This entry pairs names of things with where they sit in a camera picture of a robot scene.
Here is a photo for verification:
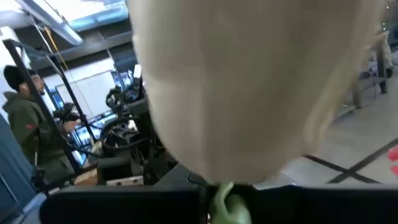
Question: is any blue partition panel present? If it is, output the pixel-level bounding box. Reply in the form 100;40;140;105
0;113;37;220

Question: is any yellow hanging cable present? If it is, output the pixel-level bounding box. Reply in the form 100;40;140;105
43;26;70;72

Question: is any black metal frame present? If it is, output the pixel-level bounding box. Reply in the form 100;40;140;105
2;39;98;175

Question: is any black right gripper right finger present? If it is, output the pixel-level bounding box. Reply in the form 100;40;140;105
248;185;398;224

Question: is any white tulip green stem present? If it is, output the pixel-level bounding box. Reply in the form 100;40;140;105
127;0;389;224

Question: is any tan cardboard box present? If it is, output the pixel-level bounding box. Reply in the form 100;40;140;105
74;167;99;187

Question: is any white board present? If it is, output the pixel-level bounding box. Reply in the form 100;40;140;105
55;70;125;118

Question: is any long ceiling light fixture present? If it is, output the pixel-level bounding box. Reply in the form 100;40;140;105
17;0;84;47

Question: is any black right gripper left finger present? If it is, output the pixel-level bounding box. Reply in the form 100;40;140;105
39;185;208;224

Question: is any person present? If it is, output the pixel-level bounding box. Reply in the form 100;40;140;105
379;29;394;95
2;65;77;185
52;102;82;133

